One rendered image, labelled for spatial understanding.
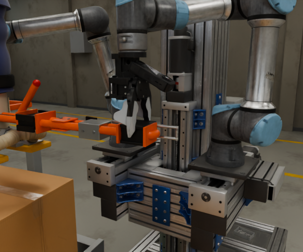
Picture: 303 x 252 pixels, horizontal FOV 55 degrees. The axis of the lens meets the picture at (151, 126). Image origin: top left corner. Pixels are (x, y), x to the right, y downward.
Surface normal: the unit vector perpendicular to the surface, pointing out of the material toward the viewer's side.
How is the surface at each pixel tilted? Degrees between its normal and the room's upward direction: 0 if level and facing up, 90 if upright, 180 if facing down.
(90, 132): 89
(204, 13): 110
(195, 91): 90
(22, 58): 90
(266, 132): 98
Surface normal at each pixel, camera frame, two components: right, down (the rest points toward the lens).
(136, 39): 0.30, 0.21
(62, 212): 0.92, 0.08
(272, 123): 0.50, 0.31
